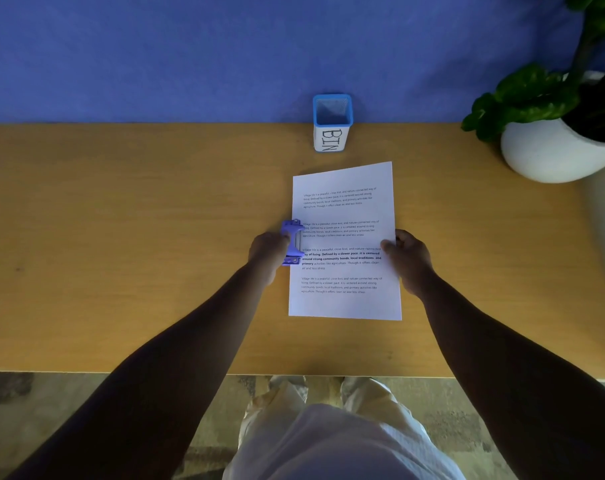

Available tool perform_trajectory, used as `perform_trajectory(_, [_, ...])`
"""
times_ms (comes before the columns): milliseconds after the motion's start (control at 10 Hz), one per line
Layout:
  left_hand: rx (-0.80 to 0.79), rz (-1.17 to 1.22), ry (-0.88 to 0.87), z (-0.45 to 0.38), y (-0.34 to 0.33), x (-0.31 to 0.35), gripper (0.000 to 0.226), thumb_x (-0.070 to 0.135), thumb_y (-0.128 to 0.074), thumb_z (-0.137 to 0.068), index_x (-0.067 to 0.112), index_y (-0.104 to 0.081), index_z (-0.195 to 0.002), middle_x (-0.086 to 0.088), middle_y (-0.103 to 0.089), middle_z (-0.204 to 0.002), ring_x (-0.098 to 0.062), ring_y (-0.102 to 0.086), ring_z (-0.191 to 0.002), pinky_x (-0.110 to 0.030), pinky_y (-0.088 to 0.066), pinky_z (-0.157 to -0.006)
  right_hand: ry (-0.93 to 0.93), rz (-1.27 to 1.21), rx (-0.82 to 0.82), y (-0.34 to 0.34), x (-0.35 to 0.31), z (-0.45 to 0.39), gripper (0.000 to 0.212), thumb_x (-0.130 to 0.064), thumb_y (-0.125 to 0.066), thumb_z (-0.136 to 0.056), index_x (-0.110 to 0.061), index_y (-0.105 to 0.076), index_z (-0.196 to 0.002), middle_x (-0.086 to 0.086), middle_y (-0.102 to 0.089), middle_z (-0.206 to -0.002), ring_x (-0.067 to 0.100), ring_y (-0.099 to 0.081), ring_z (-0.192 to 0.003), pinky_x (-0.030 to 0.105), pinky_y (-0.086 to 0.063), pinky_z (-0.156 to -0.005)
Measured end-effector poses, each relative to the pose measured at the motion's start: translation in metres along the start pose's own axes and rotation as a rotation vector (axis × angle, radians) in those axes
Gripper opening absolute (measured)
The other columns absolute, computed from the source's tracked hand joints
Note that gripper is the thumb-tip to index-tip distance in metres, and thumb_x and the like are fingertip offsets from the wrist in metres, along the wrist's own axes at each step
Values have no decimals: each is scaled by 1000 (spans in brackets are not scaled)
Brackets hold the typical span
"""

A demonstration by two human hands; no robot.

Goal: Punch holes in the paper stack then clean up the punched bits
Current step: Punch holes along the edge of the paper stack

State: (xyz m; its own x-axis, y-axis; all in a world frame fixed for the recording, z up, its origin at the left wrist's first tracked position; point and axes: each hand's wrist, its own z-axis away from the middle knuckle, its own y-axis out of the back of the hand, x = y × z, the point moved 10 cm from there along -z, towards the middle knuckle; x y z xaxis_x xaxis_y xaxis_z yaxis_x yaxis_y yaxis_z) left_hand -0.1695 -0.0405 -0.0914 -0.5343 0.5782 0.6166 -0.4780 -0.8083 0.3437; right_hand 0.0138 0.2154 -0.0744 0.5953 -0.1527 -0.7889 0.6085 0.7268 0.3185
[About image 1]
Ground white round plant pot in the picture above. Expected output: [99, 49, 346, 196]
[500, 69, 605, 184]

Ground blue and white bin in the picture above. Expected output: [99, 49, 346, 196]
[312, 93, 354, 153]

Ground white shirt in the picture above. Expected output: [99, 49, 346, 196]
[222, 402, 466, 480]

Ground white printed paper sheet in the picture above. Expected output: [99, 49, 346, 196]
[288, 161, 403, 321]

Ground cream trousers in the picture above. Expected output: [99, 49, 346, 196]
[237, 375, 433, 445]

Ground purple hole punch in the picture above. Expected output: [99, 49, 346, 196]
[280, 218, 306, 267]

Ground person's right forearm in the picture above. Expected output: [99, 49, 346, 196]
[414, 272, 605, 480]

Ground person's right hand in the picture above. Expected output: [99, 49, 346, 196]
[380, 229, 434, 301]

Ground person's left forearm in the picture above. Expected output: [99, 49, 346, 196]
[7, 264, 278, 480]

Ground person's left hand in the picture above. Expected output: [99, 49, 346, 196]
[247, 231, 292, 288]

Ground green leafy plant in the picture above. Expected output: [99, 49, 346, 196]
[461, 0, 605, 173]

